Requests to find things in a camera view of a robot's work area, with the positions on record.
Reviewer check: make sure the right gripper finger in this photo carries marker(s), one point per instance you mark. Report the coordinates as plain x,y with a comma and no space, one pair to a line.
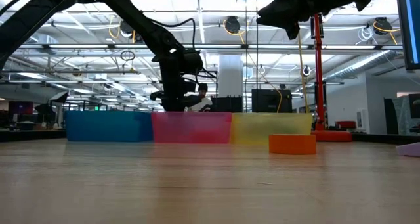
293,28
274,17

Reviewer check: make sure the orange block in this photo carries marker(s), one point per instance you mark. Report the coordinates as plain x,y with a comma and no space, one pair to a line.
292,145

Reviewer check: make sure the lilac stapler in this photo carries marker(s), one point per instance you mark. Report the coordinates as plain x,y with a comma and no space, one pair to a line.
410,150

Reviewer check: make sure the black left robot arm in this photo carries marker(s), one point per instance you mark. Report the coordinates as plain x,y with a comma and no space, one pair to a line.
49,7

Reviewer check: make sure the person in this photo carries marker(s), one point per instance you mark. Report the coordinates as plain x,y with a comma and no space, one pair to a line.
203,87

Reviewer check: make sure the pink plastic bin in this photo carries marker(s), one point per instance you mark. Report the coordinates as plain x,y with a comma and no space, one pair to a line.
192,127

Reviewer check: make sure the small black equipment box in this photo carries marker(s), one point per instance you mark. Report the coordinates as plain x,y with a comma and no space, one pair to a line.
226,105

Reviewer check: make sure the white square pillar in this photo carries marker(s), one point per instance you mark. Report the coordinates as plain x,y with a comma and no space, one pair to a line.
229,76

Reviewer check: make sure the red stand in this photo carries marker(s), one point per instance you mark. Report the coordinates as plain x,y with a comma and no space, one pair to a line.
320,86

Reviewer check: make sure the blue plastic bin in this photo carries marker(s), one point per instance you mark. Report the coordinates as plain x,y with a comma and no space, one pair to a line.
108,125

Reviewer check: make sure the large black equipment box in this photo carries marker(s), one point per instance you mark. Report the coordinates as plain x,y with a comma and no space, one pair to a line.
269,100

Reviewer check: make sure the yellow plastic bin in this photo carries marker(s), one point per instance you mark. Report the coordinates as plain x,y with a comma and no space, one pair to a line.
262,127

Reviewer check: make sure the black monitor with blue screen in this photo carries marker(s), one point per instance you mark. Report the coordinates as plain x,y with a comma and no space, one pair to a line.
408,27

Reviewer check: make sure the red box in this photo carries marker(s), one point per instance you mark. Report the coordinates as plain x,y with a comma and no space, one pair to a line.
345,125

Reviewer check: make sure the black studio light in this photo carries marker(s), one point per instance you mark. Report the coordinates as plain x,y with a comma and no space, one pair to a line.
59,97

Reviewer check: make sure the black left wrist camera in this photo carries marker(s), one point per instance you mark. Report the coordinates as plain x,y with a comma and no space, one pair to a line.
193,61

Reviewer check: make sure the black frame rig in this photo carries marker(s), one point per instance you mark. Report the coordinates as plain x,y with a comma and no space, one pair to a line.
216,86

